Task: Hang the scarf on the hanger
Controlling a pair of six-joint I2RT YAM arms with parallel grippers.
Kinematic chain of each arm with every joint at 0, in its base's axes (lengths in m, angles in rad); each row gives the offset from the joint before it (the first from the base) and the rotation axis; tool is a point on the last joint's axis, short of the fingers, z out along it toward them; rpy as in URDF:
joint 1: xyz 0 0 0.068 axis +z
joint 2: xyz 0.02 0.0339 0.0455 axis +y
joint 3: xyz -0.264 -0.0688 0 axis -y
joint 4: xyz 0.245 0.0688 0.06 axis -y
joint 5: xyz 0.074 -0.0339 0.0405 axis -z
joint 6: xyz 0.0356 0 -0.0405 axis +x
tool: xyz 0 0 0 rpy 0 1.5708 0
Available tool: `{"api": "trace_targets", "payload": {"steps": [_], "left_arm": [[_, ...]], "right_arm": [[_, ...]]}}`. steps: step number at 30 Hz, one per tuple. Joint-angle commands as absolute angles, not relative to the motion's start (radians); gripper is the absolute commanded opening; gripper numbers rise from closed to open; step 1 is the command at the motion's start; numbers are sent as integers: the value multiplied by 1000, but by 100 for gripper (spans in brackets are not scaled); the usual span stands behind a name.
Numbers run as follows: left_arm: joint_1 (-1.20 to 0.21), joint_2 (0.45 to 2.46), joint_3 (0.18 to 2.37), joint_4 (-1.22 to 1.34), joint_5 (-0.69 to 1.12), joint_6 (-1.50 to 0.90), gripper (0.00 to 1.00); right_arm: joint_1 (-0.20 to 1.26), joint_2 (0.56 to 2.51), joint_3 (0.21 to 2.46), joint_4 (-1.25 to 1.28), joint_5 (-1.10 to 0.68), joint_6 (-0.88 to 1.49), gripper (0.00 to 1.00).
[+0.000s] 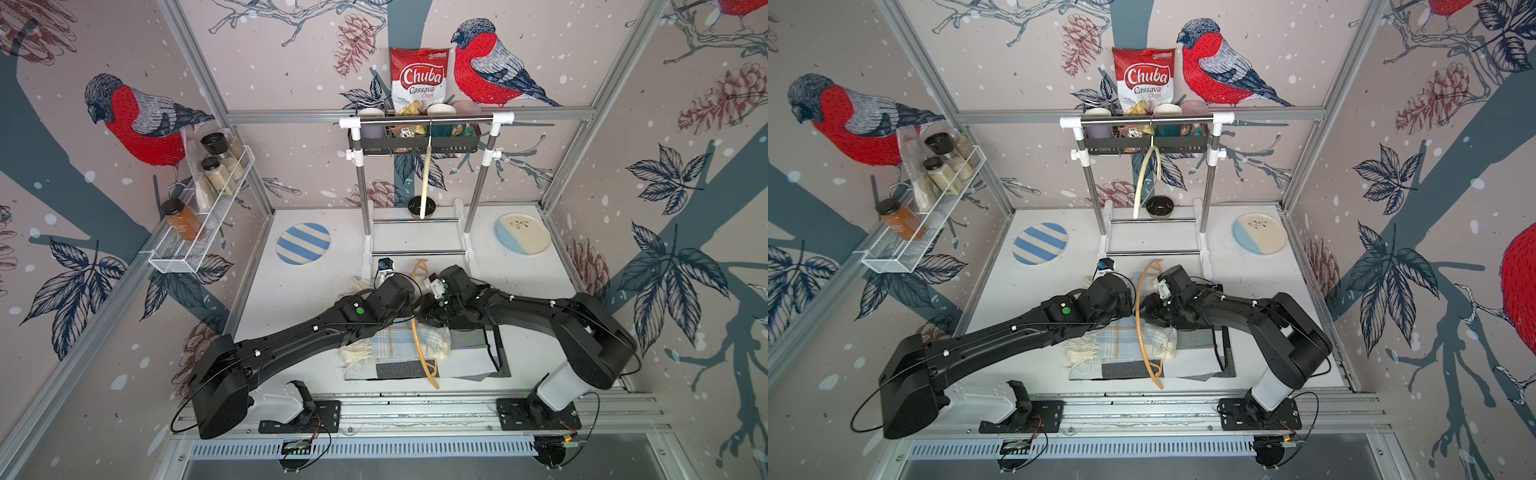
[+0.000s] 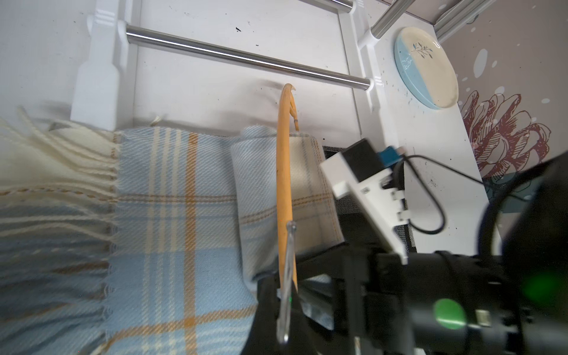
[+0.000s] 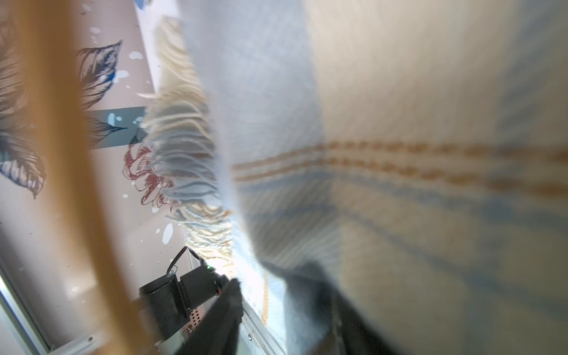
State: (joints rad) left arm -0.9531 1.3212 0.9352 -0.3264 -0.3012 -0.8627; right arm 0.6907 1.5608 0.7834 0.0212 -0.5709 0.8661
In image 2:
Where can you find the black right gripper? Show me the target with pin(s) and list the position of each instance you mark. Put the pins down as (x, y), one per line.
(348, 300)

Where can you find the blue cream plaid scarf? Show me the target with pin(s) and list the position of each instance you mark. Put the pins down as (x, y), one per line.
(144, 241)

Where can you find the orange wooden hanger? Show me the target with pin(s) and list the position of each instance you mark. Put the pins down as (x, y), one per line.
(287, 111)

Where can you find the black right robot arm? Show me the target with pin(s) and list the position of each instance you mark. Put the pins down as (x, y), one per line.
(509, 298)

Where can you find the white steel clothes rack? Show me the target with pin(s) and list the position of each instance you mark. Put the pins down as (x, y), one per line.
(105, 85)

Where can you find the cream and blue plate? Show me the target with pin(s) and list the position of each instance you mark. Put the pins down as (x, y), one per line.
(425, 69)

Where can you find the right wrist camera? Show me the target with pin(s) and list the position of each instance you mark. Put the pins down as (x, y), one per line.
(368, 191)

